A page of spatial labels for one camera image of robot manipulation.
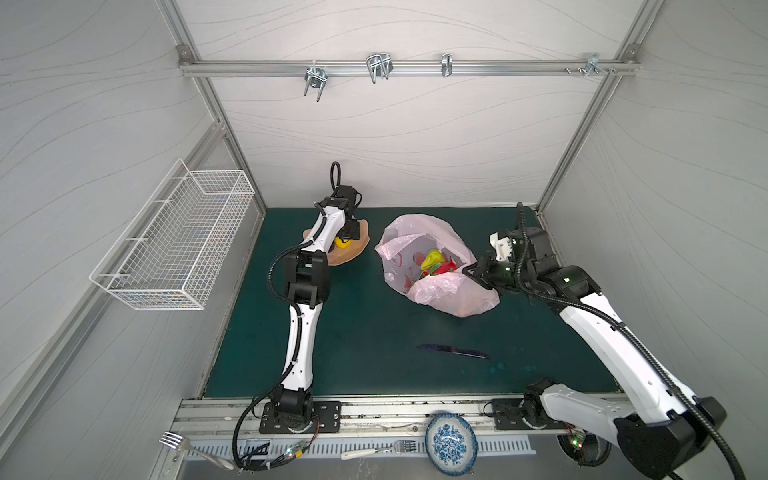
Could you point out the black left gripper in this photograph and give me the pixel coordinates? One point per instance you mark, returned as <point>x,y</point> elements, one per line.
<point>353,231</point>

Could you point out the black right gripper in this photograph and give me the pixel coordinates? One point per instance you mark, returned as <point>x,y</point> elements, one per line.
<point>486,271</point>

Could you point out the yellow lemon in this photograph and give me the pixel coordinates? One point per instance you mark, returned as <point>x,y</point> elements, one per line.
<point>342,243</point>

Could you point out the pink plastic bag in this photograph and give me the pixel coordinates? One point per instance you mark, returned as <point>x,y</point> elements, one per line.
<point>404,245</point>

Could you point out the red dragon fruit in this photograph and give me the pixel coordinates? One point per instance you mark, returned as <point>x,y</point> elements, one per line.
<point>439,269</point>

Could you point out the green pear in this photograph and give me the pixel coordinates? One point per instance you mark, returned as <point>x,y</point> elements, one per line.
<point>433,260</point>

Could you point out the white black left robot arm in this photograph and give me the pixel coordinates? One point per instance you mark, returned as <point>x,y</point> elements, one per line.
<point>307,288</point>

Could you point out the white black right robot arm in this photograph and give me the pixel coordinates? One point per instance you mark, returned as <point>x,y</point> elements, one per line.
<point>661,424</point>

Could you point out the beige scalloped fruit bowl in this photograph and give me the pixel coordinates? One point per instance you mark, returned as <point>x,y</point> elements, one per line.
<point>351,246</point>

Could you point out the dark purple knife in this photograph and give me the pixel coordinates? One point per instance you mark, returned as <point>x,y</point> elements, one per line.
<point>454,351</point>

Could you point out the metal u-bolt clamp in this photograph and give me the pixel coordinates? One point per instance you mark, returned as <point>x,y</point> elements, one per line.
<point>315,78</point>

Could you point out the metal hook clamp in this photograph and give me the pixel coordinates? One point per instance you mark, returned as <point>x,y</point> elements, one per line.
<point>379,65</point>

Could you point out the small metal hook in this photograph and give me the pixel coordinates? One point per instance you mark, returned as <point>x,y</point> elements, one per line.
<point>446,65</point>

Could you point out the blue white patterned plate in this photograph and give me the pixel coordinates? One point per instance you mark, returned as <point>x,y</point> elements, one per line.
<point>451,444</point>

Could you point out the silver fork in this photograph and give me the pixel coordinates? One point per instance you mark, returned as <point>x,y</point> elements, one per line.
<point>175,441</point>

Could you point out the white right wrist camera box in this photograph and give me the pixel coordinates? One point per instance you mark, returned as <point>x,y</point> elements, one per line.
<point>503,246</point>

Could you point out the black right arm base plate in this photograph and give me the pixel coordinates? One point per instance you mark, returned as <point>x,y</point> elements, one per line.
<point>510,414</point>

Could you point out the white wire basket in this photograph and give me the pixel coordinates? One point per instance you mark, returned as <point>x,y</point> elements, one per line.
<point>169,256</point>

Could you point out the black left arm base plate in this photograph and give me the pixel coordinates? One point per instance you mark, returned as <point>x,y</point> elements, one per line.
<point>322,417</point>

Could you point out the metal bracket with screws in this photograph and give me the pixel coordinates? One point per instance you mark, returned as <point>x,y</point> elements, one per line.
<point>592,67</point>

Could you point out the aluminium cross rail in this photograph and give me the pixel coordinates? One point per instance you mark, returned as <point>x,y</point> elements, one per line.
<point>193,67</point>

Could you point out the white handled fork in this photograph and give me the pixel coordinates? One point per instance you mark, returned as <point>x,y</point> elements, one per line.
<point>398,447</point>

